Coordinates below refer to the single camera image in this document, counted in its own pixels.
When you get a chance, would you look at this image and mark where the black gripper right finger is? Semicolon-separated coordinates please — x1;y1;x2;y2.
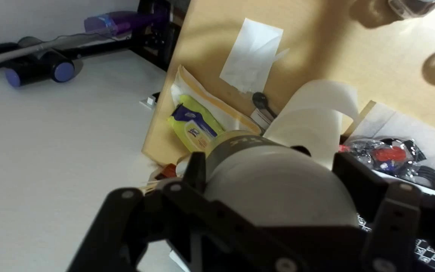
331;150;435;272

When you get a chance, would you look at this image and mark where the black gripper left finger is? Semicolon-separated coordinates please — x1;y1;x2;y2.
65;150;210;272

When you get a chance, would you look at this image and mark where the white paper towel roll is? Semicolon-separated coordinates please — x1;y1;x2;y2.
261;79;361;172

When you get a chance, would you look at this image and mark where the brown liquid bottle white cap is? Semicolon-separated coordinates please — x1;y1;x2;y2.
350;0;435;30

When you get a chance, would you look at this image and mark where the red snack bag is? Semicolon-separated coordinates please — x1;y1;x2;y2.
341;135;435;194

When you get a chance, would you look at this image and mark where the yellow wet wipes pack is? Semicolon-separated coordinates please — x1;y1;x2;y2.
166;94;227;154

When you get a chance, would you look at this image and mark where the yellow snack bag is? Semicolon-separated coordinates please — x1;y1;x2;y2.
169;64;266;153

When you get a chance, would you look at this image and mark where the black purple vacuum cleaner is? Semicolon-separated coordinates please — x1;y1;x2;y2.
0;8;190;91

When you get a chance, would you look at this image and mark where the small black clip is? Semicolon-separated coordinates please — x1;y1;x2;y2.
251;91;281;121

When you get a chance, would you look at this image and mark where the white plastic sachet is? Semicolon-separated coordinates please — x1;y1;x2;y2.
219;17;286;95

